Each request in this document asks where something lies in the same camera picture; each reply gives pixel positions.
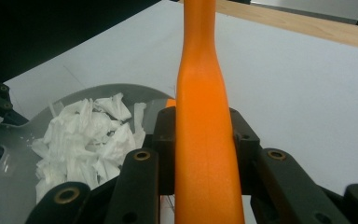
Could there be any pile of white paper scraps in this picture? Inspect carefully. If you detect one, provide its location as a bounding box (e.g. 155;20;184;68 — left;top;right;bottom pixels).
30;91;147;203

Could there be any grey dustpan with orange edge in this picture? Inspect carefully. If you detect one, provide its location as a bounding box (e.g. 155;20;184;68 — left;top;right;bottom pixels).
0;82;177;224

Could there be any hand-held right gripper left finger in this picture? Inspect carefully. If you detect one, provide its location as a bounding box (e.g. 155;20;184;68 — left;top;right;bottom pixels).
152;106;177;196

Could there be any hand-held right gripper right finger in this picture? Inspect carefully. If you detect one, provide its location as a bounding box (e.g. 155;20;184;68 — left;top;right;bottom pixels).
228;106;263;196

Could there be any wooden table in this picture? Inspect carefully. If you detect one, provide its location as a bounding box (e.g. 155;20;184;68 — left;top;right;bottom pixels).
178;0;358;52

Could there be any grey brush with orange handle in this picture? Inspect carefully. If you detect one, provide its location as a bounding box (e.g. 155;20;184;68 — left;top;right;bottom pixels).
173;0;247;224

